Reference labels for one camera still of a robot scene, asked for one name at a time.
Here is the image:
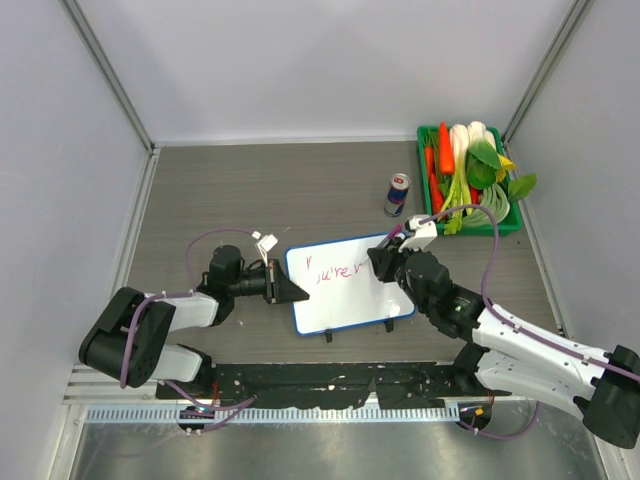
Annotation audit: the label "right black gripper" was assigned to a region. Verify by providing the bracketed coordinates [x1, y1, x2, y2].
[369, 236, 431, 314]

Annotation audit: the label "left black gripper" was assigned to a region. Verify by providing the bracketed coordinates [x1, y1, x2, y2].
[229, 259, 308, 304]

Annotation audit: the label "magenta capped marker pen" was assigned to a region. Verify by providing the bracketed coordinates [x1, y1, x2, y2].
[361, 224, 403, 263]

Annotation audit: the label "blue framed whiteboard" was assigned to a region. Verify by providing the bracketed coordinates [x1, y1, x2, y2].
[285, 234, 415, 336]

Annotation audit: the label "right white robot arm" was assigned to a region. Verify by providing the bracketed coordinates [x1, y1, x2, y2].
[367, 239, 639, 449]

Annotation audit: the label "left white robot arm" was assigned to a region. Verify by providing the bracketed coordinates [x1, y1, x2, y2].
[78, 245, 309, 399]

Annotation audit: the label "blue silver energy drink can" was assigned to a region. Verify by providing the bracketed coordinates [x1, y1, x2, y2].
[384, 173, 411, 217]

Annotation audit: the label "small orange toy carrot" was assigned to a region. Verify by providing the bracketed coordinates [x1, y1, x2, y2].
[424, 146, 444, 213]

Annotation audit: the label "green plastic tray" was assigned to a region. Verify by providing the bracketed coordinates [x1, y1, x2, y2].
[417, 126, 522, 236]

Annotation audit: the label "large orange toy carrot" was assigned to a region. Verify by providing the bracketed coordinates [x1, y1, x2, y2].
[438, 122, 455, 175]

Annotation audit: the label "pale green toy beans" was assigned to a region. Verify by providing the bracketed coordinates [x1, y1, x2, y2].
[462, 184, 510, 228]

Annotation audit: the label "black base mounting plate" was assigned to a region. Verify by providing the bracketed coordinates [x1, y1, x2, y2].
[176, 362, 491, 410]

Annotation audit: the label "green toy leafy vegetable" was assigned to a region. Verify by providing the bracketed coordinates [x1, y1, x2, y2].
[466, 139, 537, 203]

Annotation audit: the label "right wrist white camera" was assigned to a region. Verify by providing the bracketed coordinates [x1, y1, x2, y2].
[399, 215, 438, 252]

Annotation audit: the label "wrist white camera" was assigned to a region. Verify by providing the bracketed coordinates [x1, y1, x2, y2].
[399, 215, 438, 252]
[251, 230, 278, 265]

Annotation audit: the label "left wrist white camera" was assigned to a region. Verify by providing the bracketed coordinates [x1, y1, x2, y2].
[251, 230, 278, 265]

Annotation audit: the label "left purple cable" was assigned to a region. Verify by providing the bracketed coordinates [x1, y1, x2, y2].
[118, 227, 261, 434]

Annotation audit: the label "white slotted cable duct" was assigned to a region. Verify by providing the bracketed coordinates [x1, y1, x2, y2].
[85, 403, 459, 425]

